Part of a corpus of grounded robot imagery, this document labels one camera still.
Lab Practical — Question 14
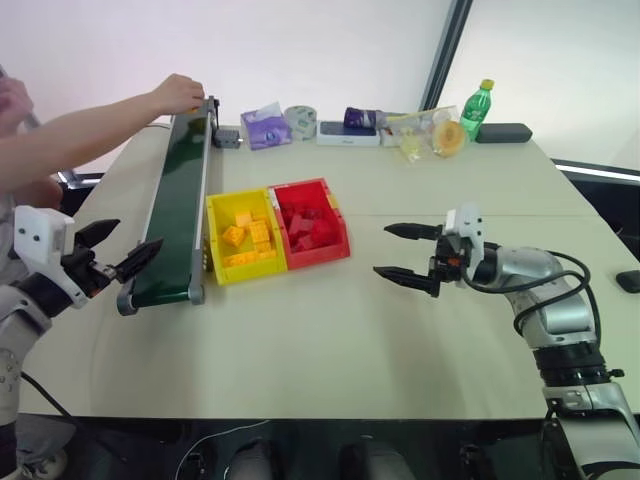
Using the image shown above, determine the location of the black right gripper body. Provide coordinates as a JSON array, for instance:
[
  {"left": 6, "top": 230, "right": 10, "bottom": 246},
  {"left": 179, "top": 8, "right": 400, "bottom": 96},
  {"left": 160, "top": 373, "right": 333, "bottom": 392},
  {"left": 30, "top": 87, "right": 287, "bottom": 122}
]
[{"left": 427, "top": 232, "right": 475, "bottom": 299}]

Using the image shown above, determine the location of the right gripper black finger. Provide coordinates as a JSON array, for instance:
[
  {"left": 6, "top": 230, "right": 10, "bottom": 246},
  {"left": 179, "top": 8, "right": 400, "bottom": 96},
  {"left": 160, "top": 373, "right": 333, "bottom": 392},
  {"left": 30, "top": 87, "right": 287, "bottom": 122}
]
[
  {"left": 372, "top": 265, "right": 438, "bottom": 298},
  {"left": 383, "top": 222, "right": 446, "bottom": 243}
]

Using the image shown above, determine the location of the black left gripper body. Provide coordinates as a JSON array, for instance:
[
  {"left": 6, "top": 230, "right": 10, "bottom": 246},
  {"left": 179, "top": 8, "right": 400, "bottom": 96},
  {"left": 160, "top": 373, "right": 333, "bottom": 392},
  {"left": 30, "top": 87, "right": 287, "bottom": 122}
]
[{"left": 59, "top": 244, "right": 120, "bottom": 299}]

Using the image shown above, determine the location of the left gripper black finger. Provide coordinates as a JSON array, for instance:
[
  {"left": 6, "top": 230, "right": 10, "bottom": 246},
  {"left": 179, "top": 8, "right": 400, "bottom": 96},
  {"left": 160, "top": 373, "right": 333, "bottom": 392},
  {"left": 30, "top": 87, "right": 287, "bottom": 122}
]
[
  {"left": 73, "top": 217, "right": 123, "bottom": 250},
  {"left": 112, "top": 237, "right": 166, "bottom": 286}
]

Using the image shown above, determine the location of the green conveyor belt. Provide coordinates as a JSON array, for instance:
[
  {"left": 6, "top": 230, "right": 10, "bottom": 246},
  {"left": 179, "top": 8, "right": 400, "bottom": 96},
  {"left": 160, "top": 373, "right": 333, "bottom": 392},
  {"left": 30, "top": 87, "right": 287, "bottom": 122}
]
[{"left": 115, "top": 95, "right": 223, "bottom": 318}]

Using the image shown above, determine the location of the dark grey plastic box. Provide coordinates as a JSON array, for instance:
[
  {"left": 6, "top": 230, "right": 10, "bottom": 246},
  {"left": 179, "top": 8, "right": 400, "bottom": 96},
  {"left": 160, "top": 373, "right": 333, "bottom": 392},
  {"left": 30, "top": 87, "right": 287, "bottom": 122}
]
[{"left": 211, "top": 126, "right": 245, "bottom": 150}]

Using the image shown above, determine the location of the person's left hand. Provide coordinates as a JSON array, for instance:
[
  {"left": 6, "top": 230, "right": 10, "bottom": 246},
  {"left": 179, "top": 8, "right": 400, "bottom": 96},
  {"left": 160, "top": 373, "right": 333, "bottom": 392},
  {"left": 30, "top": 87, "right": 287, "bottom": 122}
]
[{"left": 0, "top": 74, "right": 37, "bottom": 136}]

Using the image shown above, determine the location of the person's right hand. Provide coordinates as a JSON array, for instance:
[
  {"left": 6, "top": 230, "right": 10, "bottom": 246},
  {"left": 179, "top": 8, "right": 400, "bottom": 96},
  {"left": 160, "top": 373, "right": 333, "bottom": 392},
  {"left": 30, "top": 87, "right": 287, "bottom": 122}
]
[{"left": 149, "top": 73, "right": 207, "bottom": 116}]

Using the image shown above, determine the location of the person's grey clothing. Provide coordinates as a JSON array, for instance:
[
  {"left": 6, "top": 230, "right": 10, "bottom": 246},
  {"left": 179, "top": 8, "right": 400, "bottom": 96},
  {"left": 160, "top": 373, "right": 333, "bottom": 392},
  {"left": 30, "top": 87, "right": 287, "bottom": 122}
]
[{"left": 0, "top": 187, "right": 32, "bottom": 287}]

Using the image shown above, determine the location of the red plastic bin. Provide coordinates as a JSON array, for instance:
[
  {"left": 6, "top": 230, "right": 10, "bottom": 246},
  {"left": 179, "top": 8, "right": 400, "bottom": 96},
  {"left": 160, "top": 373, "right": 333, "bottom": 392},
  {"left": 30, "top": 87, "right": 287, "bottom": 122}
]
[{"left": 267, "top": 177, "right": 353, "bottom": 272}]

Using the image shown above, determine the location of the orange toy melon half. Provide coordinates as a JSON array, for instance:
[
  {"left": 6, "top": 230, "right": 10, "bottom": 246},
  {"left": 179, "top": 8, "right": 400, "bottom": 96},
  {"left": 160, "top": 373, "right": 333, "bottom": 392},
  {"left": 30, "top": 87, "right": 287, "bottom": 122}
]
[{"left": 431, "top": 119, "right": 470, "bottom": 159}]

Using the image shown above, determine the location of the clear plastic bag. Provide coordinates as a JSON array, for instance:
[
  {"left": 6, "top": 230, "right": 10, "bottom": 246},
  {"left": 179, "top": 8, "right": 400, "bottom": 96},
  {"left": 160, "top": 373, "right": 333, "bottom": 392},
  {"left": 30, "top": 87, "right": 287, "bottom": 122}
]
[{"left": 380, "top": 104, "right": 462, "bottom": 165}]

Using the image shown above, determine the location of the yellow plastic bin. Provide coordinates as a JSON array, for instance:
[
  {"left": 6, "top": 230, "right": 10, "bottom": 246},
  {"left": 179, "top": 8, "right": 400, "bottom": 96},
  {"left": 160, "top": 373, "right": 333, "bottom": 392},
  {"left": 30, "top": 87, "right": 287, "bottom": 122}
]
[{"left": 205, "top": 187, "right": 289, "bottom": 287}]

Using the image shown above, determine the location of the white box with dark lid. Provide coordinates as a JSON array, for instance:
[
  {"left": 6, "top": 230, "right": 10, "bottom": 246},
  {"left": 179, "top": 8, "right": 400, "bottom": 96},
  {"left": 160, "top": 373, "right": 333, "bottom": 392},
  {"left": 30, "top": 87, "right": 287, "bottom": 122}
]
[{"left": 315, "top": 119, "right": 382, "bottom": 148}]

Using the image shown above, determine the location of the purple snack pack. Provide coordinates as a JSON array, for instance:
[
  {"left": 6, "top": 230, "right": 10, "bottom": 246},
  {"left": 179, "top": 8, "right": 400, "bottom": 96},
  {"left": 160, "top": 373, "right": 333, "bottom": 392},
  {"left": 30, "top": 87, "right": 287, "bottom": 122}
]
[{"left": 342, "top": 105, "right": 385, "bottom": 131}]

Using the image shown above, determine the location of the black oblong case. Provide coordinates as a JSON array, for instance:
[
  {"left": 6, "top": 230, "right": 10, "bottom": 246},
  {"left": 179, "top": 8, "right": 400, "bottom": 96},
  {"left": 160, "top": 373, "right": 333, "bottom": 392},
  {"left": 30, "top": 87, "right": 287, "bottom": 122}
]
[{"left": 474, "top": 122, "right": 534, "bottom": 145}]

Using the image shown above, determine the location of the green plastic bottle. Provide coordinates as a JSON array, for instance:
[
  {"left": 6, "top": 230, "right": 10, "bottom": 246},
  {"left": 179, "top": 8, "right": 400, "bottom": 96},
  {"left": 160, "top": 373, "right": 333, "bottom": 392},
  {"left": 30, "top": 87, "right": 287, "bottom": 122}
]
[{"left": 459, "top": 78, "right": 497, "bottom": 142}]

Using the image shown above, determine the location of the grey tape roll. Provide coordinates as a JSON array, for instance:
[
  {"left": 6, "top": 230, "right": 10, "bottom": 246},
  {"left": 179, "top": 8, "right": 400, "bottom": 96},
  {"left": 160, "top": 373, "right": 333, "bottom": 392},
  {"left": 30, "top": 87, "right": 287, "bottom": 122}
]
[{"left": 284, "top": 104, "right": 320, "bottom": 143}]

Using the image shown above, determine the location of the dark side desk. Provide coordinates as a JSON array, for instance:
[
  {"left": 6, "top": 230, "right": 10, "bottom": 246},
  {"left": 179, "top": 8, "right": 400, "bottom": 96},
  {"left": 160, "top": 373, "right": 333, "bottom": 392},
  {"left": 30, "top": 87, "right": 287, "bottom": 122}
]
[{"left": 549, "top": 157, "right": 640, "bottom": 264}]

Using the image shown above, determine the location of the black computer mouse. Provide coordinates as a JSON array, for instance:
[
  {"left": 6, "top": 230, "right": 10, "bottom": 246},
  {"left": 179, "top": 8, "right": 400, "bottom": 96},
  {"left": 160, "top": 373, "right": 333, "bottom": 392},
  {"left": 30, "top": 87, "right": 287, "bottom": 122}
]
[{"left": 614, "top": 269, "right": 640, "bottom": 295}]

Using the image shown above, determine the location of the purple tissue pack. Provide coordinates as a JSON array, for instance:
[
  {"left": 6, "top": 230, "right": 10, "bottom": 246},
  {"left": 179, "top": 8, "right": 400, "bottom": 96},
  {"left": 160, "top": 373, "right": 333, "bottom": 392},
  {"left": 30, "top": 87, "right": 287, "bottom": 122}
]
[{"left": 239, "top": 101, "right": 293, "bottom": 151}]

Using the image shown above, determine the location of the white shoe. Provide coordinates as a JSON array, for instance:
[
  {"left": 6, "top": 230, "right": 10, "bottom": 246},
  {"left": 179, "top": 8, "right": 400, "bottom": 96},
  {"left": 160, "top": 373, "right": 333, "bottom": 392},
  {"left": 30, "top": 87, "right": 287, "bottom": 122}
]
[{"left": 16, "top": 448, "right": 69, "bottom": 480}]

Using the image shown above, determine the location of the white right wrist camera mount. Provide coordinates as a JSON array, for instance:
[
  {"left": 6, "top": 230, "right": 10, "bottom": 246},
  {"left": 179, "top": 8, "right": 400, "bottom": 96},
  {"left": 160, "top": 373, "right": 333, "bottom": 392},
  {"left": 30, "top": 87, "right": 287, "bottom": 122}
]
[{"left": 443, "top": 202, "right": 485, "bottom": 265}]

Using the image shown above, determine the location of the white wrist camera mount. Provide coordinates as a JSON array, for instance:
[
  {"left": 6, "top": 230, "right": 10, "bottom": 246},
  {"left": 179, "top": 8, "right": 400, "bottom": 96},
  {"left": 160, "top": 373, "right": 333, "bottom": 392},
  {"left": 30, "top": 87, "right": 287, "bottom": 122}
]
[
  {"left": 443, "top": 202, "right": 485, "bottom": 265},
  {"left": 13, "top": 204, "right": 97, "bottom": 308}
]

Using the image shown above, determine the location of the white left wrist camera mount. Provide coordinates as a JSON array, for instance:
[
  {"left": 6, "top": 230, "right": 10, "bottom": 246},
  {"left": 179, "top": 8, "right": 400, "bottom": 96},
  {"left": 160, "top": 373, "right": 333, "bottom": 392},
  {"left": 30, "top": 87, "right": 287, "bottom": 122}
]
[{"left": 13, "top": 204, "right": 97, "bottom": 308}]

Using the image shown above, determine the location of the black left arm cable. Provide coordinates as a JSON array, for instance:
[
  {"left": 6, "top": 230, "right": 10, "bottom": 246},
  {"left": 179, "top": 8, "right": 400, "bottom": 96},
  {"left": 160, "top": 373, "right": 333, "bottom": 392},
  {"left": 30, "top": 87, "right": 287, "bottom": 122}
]
[{"left": 18, "top": 371, "right": 77, "bottom": 419}]

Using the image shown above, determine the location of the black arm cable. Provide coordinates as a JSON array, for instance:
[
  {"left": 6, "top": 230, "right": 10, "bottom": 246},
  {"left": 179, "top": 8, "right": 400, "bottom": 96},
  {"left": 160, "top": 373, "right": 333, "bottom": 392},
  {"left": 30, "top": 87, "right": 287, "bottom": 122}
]
[
  {"left": 462, "top": 250, "right": 601, "bottom": 347},
  {"left": 18, "top": 371, "right": 77, "bottom": 419}
]

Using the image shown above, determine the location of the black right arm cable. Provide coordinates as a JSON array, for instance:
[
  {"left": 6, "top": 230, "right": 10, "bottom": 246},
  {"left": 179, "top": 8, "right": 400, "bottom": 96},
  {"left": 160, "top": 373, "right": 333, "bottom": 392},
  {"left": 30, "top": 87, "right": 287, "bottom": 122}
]
[{"left": 462, "top": 250, "right": 601, "bottom": 347}]

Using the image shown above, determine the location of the grey window frame post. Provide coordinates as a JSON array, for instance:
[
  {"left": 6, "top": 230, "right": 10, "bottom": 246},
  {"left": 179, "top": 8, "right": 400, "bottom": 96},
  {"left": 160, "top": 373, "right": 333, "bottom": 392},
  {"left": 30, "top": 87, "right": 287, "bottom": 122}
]
[{"left": 416, "top": 0, "right": 474, "bottom": 114}]

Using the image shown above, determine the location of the thin white cable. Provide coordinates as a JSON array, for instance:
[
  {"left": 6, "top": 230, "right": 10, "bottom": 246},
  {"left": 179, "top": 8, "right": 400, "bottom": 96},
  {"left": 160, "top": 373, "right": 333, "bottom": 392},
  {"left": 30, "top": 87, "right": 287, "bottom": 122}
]
[{"left": 181, "top": 418, "right": 272, "bottom": 480}]

